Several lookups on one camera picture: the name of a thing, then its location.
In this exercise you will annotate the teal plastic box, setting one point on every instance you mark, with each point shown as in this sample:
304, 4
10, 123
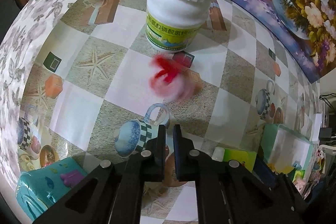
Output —
38, 190

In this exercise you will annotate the pink lace scrunchie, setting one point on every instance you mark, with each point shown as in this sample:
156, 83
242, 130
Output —
302, 186

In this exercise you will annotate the white chair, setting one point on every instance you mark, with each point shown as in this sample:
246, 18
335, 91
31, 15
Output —
327, 132

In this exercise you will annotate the yellow green cloth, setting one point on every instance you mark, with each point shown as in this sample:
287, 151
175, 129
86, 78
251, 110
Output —
292, 172

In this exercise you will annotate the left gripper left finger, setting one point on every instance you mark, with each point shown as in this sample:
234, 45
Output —
112, 193

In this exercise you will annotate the white pill bottle green label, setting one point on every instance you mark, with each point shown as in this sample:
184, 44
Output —
171, 25

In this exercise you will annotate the red flower scrunchie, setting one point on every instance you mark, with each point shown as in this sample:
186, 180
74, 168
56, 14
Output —
170, 81

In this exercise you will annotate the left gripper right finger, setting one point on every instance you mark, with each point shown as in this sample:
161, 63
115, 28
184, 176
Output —
227, 192

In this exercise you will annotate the teal-rimmed white tray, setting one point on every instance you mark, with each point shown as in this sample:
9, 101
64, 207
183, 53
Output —
282, 147

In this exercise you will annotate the patterned tablecloth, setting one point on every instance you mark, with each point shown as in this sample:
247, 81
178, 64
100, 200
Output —
79, 69

